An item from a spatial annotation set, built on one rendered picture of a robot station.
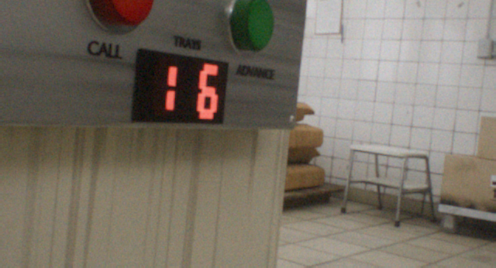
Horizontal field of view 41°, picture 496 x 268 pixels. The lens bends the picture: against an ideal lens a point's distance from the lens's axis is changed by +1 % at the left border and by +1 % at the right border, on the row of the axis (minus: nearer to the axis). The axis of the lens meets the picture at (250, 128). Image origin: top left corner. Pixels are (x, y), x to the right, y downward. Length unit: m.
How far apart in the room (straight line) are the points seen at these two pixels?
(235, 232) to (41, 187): 0.16
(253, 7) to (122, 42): 0.09
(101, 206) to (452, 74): 4.34
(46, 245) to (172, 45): 0.11
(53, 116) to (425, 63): 4.47
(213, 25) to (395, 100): 4.44
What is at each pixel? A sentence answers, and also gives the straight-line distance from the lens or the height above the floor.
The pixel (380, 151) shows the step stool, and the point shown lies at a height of 0.44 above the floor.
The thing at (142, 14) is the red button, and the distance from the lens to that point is 0.29.
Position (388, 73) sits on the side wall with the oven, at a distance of 4.81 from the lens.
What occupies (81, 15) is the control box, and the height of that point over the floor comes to 0.75.
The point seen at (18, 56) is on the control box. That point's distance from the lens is 0.26.
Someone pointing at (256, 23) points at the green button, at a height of 0.76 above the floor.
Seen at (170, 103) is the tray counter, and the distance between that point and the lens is 0.32.
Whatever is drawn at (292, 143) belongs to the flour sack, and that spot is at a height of 0.43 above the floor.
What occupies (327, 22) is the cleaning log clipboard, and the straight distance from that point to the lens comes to 5.10.
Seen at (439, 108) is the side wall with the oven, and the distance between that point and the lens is 4.64.
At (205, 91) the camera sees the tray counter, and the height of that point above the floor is 0.72.
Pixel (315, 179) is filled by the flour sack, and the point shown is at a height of 0.17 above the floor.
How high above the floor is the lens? 0.72
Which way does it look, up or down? 3 degrees down
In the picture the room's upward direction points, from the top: 5 degrees clockwise
